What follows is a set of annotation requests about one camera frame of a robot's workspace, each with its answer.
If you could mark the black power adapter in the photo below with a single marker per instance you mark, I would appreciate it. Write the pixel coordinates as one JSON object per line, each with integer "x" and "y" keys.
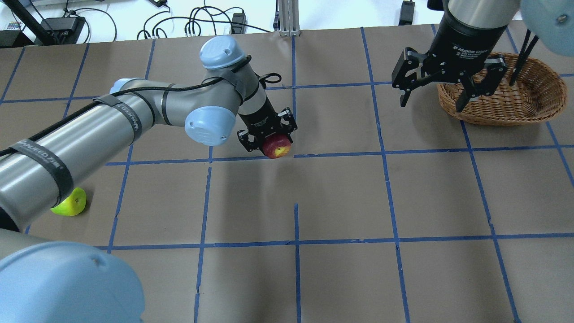
{"x": 406, "y": 14}

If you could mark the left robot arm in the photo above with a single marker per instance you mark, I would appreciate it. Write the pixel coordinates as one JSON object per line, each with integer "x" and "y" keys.
{"x": 46, "y": 281}

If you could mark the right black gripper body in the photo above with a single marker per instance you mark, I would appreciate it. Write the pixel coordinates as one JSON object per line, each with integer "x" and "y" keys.
{"x": 464, "y": 38}

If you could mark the woven wicker basket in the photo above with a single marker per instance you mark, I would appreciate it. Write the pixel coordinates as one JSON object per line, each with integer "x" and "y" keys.
{"x": 538, "y": 95}

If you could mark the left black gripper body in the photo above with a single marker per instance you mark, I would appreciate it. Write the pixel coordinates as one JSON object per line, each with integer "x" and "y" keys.
{"x": 258, "y": 116}

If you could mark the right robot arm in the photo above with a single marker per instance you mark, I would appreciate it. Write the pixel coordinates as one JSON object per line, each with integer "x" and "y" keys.
{"x": 550, "y": 21}

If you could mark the red yellow apple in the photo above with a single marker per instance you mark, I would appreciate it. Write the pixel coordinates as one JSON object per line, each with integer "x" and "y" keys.
{"x": 276, "y": 146}

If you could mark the aluminium frame post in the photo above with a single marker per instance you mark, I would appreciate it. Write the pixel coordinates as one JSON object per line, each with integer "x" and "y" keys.
{"x": 288, "y": 18}

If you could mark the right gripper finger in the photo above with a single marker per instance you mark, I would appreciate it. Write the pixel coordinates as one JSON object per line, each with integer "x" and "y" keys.
{"x": 472, "y": 90}
{"x": 407, "y": 86}

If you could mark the green apple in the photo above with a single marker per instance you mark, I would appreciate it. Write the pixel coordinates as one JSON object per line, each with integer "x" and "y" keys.
{"x": 73, "y": 205}

